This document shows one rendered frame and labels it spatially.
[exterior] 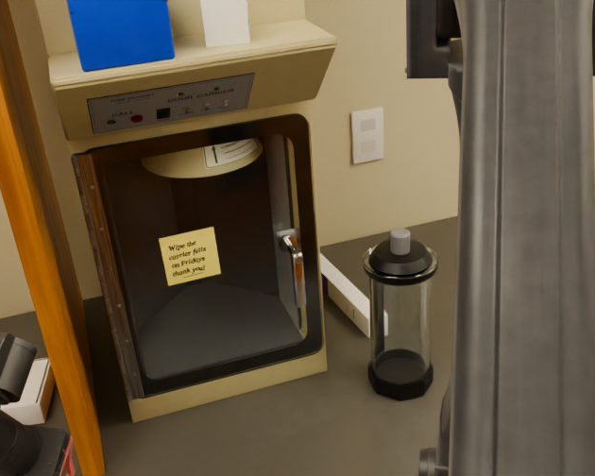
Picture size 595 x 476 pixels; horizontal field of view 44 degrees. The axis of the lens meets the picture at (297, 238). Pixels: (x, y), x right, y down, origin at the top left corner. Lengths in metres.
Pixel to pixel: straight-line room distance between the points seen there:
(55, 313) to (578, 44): 0.77
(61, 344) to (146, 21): 0.42
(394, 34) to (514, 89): 1.24
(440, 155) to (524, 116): 1.37
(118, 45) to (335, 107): 0.76
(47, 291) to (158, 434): 0.33
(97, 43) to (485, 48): 0.58
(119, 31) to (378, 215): 0.95
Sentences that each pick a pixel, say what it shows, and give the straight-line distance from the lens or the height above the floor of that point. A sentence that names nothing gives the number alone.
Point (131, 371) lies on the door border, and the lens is 1.11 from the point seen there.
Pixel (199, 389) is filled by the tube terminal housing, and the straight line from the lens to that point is 1.17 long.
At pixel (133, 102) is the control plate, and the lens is 0.87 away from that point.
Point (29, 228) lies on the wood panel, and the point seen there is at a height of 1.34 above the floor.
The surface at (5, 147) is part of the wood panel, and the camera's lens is 0.86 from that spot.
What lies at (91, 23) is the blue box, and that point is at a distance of 0.81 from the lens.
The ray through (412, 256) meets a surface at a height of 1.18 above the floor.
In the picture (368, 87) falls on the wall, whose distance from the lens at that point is 1.52.
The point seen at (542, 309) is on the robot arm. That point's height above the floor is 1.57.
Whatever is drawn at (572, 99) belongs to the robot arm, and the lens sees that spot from 0.28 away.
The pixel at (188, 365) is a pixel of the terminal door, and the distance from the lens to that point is 1.13.
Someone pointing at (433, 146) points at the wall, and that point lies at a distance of 1.63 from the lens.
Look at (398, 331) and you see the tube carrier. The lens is 1.09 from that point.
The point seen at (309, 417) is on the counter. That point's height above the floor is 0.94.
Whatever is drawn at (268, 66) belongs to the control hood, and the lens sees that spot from 0.87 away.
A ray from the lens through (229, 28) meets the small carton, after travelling 0.86.
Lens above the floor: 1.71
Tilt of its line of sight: 29 degrees down
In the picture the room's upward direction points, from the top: 4 degrees counter-clockwise
